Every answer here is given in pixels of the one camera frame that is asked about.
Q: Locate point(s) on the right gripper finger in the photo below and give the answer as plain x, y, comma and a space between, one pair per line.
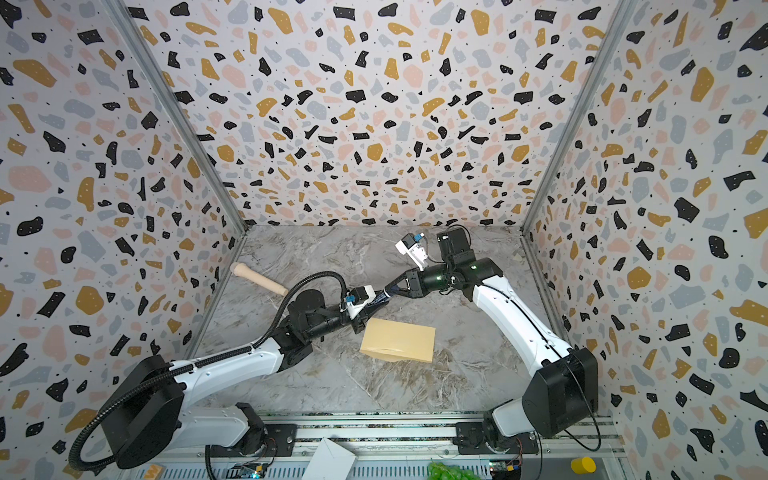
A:
399, 290
406, 279

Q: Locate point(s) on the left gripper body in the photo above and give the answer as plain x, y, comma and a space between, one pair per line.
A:
341, 320

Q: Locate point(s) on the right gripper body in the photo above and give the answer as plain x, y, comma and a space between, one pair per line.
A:
411, 282

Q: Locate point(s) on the yellow paper envelope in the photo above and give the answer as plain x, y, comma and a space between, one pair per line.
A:
396, 341

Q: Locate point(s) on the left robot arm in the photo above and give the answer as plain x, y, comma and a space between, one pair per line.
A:
168, 415

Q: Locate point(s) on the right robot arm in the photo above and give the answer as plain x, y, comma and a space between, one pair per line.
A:
563, 379

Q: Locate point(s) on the white paper sheet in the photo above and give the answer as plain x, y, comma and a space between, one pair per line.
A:
330, 461

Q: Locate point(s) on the green plastic bag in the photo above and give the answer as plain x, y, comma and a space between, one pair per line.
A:
441, 471

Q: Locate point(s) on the left circuit board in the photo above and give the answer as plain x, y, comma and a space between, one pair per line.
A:
251, 470

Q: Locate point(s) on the circuit board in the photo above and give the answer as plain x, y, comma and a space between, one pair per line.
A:
251, 470
505, 470

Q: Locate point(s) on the right circuit board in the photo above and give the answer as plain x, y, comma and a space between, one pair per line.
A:
505, 470

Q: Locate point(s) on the yellow cylinder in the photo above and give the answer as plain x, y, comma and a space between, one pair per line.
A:
583, 465

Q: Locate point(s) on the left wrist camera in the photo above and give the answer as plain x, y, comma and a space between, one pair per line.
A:
357, 299

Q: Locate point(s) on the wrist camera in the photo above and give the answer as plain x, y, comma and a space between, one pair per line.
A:
410, 245
357, 299

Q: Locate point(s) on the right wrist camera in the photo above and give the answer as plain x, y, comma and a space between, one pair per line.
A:
410, 245

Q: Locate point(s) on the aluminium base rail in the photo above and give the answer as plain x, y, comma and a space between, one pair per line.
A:
401, 446

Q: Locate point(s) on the beige wooden stamp handle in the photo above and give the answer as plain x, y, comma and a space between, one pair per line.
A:
241, 270

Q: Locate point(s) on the right corner aluminium post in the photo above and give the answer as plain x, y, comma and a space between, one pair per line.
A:
617, 25

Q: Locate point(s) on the corner aluminium post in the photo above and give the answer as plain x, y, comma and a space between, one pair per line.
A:
119, 15
617, 25

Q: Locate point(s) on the left corner aluminium post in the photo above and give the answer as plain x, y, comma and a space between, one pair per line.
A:
119, 15

